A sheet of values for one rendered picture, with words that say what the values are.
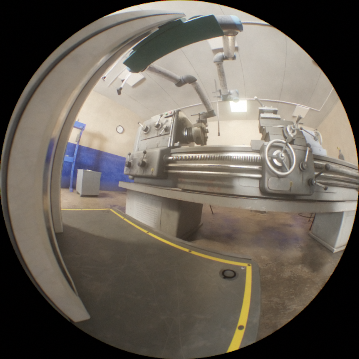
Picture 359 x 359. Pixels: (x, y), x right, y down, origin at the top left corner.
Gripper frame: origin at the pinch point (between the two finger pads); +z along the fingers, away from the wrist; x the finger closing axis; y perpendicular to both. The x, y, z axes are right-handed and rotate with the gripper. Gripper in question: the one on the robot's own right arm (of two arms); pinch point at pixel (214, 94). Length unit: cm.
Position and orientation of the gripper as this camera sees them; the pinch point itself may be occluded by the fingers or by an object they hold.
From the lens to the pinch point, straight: 169.4
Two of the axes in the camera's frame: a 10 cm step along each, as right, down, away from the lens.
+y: -4.1, 6.8, -6.1
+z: -8.6, -0.7, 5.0
